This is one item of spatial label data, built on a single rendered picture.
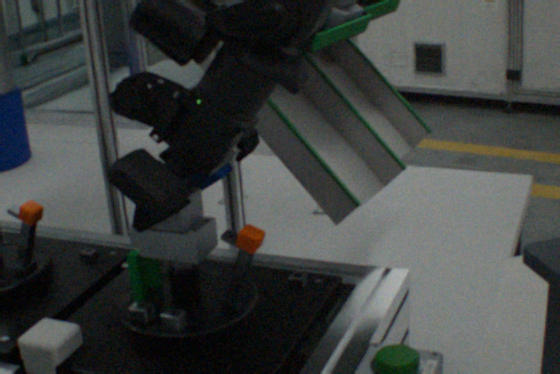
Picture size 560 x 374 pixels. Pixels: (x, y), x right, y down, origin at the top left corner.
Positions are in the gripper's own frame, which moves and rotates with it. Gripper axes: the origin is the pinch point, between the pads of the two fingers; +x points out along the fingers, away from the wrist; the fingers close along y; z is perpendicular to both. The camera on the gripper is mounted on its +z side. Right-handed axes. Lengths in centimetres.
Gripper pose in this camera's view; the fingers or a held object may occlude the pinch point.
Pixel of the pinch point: (165, 194)
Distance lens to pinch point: 76.0
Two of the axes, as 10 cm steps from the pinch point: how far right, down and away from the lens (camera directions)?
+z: -7.7, -6.4, 0.8
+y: -3.8, 3.5, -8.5
